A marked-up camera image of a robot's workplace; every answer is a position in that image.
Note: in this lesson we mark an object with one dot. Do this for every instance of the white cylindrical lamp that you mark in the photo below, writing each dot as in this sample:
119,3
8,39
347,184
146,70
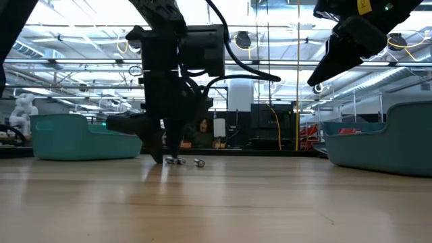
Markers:
219,127

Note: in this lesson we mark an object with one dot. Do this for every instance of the black metal table frame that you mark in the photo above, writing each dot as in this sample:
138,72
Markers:
253,152

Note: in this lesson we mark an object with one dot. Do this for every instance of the red white box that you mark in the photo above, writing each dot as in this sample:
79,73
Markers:
349,131

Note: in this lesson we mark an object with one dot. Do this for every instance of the yellow gripper tag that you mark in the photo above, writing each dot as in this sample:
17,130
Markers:
364,6

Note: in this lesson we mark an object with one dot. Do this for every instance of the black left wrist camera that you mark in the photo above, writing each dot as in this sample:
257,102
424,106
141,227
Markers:
202,50

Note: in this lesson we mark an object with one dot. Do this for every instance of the blue plastic bin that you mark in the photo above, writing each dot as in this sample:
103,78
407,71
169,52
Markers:
381,148

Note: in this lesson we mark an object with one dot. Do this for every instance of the black equipment cabinet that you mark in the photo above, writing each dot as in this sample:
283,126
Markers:
263,121

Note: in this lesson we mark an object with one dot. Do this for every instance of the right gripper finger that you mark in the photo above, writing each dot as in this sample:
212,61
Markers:
357,37

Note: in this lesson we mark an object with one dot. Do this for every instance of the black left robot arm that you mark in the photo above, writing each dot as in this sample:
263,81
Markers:
13,27

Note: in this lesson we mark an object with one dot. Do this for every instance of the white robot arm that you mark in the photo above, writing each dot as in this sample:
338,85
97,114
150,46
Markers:
23,111

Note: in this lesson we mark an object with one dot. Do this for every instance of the silver black-ended battery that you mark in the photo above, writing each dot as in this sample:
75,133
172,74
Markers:
199,162
181,161
170,160

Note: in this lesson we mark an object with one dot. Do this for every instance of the green plastic bin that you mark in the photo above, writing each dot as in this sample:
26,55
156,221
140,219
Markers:
84,141

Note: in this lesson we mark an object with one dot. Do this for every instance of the red equipment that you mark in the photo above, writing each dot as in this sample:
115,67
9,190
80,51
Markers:
308,135

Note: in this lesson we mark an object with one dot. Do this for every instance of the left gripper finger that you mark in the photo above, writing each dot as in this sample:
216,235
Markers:
175,135
135,123

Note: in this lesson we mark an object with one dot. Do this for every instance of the person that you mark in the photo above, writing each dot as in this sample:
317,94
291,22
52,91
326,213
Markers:
203,130

